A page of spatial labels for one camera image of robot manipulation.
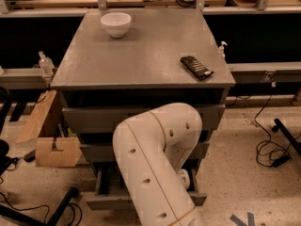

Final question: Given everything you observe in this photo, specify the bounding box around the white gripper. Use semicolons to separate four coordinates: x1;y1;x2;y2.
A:
177;169;190;189

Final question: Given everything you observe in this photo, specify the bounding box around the grey bottom drawer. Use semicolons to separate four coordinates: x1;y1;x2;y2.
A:
86;159;207;210

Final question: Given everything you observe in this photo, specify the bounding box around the grey drawer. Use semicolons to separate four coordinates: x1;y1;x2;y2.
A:
62;105;225;134
86;159;207;210
80;141;210;162

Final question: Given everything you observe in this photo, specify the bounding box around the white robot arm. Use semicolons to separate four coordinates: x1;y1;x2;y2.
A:
113;103;204;226

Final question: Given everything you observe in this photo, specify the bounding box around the grey middle drawer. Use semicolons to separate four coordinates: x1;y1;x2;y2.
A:
80;141;210;162

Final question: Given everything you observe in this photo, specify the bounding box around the grey top drawer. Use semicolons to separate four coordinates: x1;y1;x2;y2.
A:
62;105;225;134

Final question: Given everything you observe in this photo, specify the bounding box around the grey drawer cabinet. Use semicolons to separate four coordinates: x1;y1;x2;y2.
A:
50;8;236;181

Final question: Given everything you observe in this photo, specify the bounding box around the blue tape mark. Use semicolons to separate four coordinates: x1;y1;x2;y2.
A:
230;212;256;226

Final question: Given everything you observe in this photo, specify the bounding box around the black stand leg right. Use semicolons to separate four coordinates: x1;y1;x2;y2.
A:
274;119;301;155

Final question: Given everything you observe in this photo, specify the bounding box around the black stand leg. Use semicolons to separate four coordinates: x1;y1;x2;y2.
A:
274;119;301;155
0;187;83;226

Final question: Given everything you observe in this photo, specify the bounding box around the dark snack bar wrapper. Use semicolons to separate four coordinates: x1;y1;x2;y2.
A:
180;56;214;80

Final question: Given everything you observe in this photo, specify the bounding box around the small white pump bottle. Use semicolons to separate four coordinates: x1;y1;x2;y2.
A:
218;41;228;58

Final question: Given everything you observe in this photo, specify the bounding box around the brown cardboard box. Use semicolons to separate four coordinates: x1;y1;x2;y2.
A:
16;90;82;168

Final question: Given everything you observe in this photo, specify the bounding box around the white ceramic bowl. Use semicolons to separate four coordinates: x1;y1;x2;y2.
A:
101;12;132;38

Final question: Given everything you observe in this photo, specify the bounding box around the clear pump bottle left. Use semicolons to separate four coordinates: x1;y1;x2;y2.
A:
39;51;55;75

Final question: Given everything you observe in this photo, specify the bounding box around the black stand leg left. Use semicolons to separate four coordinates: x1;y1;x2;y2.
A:
0;187;83;226

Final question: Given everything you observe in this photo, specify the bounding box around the black cable with adapter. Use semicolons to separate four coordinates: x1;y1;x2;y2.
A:
253;73;301;169

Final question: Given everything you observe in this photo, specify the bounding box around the black floor cable left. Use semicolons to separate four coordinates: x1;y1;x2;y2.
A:
0;191;83;226

